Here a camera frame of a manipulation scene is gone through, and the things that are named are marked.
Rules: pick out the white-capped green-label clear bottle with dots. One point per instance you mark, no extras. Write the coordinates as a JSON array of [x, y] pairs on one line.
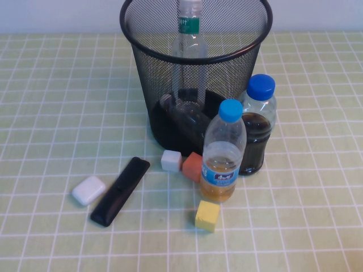
[[188, 45]]

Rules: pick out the black mesh wastebasket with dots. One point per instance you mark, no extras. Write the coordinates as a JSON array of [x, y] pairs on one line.
[[147, 71]]

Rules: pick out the dark brown plastic bottle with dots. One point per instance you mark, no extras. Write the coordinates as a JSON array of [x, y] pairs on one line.
[[187, 124]]

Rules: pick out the white cube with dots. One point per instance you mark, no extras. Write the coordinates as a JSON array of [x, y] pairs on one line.
[[171, 161]]

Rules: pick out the orange cube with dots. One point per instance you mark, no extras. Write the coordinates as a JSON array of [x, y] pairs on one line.
[[191, 168]]

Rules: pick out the blue-capped orange liquid bottle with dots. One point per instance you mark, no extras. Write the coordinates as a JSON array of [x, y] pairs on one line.
[[218, 175]]

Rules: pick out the blue-capped dark liquid bottle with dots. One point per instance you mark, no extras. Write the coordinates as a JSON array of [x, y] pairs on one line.
[[256, 141]]

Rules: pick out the yellow cube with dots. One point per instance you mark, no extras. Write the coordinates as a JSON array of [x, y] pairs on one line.
[[207, 215]]

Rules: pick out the black remote control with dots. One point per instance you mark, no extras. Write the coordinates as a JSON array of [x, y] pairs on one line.
[[113, 198]]

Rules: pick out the white earbuds case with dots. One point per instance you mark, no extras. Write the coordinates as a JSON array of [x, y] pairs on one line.
[[88, 190]]

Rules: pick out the green checked tablecloth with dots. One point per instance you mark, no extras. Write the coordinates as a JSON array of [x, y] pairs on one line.
[[312, 198]]

